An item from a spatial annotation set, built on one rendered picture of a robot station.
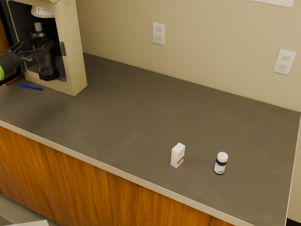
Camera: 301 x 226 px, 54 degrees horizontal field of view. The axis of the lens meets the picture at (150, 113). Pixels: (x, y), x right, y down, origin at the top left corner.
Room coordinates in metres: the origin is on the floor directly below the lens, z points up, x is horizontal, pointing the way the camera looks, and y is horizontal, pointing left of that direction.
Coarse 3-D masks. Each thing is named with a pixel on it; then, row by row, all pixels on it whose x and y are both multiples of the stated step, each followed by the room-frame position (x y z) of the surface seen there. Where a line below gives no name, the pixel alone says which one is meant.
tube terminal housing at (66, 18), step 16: (16, 0) 1.28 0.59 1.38; (32, 0) 1.24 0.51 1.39; (64, 0) 1.22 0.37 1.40; (64, 16) 1.20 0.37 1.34; (64, 32) 1.19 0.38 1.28; (80, 48) 1.27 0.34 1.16; (64, 64) 1.19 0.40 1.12; (80, 64) 1.25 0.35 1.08; (32, 80) 1.29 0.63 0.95; (80, 80) 1.24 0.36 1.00
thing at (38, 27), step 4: (36, 24) 1.23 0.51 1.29; (40, 24) 1.23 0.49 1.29; (36, 28) 1.22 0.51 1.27; (40, 28) 1.23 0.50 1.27; (44, 28) 1.25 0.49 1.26; (32, 32) 1.21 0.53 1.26; (36, 32) 1.21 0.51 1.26; (40, 32) 1.21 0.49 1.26; (44, 32) 1.21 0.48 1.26; (48, 32) 1.23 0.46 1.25; (32, 36) 1.19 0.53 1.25; (36, 36) 1.19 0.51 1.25; (40, 36) 1.19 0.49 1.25
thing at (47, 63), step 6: (30, 36) 1.20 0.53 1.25; (36, 42) 1.19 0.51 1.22; (42, 42) 1.19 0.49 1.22; (36, 48) 1.19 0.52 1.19; (48, 54) 1.20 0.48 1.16; (54, 54) 1.24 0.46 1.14; (36, 60) 1.20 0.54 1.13; (42, 60) 1.19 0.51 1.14; (48, 60) 1.20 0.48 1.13; (54, 60) 1.22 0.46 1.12; (42, 66) 1.19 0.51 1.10; (48, 66) 1.19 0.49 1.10; (54, 66) 1.22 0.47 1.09; (42, 72) 1.19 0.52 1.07; (48, 72) 1.19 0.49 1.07; (54, 72) 1.21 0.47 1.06
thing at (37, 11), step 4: (32, 8) 1.29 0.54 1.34; (36, 8) 1.26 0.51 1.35; (40, 8) 1.26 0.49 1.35; (44, 8) 1.25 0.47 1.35; (32, 12) 1.28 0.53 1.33; (36, 12) 1.26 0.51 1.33; (40, 12) 1.25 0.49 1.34; (44, 12) 1.25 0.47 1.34; (48, 12) 1.25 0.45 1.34; (52, 12) 1.25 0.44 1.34; (36, 16) 1.25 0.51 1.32; (40, 16) 1.24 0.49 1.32; (44, 16) 1.24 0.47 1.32; (48, 16) 1.24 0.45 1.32; (52, 16) 1.25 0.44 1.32
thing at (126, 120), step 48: (0, 96) 1.16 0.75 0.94; (48, 96) 1.17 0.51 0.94; (96, 96) 1.18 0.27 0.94; (144, 96) 1.20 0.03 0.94; (192, 96) 1.21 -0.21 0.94; (240, 96) 1.22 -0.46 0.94; (48, 144) 0.87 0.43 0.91; (96, 144) 0.85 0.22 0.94; (144, 144) 0.86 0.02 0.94; (192, 144) 0.87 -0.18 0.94; (240, 144) 0.88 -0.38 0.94; (288, 144) 0.88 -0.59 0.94; (192, 192) 0.63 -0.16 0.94; (240, 192) 0.63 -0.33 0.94; (288, 192) 0.64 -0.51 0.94
